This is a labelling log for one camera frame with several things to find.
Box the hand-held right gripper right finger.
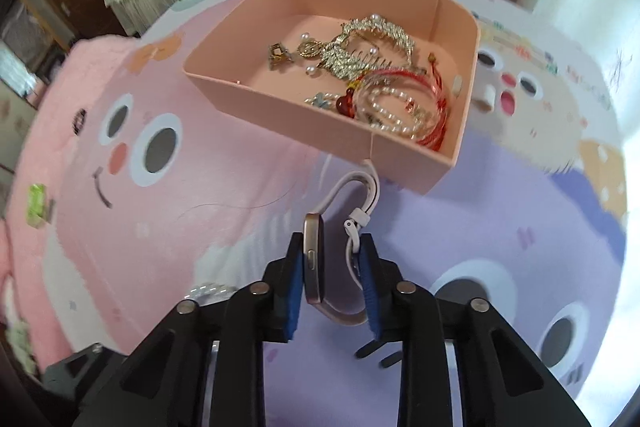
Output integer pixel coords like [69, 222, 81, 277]
[352, 232, 593, 427]

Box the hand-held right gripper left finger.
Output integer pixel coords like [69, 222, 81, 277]
[72, 232, 307, 427]

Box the smartwatch with white band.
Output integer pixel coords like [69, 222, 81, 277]
[302, 159, 381, 325]

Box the pink rectangular box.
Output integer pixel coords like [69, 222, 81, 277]
[182, 0, 481, 196]

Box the red bangle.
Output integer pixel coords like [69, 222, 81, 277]
[350, 67, 451, 152]

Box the pearl bracelet with red beads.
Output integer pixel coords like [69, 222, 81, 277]
[335, 84, 396, 118]

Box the rhinestone pearl hair comb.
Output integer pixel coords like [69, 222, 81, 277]
[297, 14, 416, 82]

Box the red cord bracelet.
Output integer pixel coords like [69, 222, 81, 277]
[410, 52, 448, 88]

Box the green hair clip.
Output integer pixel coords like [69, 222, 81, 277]
[27, 184, 53, 228]

